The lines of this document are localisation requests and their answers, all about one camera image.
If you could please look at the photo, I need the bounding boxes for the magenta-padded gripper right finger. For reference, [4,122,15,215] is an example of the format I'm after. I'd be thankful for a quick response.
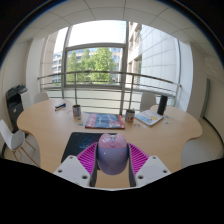
[126,142,172,188]

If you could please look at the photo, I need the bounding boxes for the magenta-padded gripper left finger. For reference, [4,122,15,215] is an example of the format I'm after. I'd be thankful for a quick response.
[53,143,99,188]

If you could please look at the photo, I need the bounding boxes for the pink and lilac computer mouse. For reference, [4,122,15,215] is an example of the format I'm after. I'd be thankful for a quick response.
[96,132,129,176]

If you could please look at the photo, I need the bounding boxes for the black mouse pad, red-blue print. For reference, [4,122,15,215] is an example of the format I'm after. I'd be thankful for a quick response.
[60,131,118,164]

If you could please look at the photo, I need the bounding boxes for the white and blue booklet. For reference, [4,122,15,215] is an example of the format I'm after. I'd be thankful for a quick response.
[134,109,165,127]

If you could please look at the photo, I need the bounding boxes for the red and blue magazine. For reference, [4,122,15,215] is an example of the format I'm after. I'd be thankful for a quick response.
[84,112,126,130]

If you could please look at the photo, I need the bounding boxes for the small dark blue box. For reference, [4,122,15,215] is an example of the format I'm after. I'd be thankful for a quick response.
[54,102,67,112]

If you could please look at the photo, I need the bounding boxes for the black cylinder speaker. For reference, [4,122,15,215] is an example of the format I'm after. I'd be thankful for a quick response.
[156,94,169,116]

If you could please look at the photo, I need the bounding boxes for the white chair with wooden legs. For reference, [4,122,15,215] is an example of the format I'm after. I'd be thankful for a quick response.
[0,118,38,166]

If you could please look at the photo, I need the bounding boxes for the black and white printer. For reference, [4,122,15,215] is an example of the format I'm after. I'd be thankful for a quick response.
[5,83,32,133]

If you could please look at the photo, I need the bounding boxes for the metal balcony railing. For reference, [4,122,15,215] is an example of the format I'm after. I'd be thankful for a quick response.
[37,70,183,116]

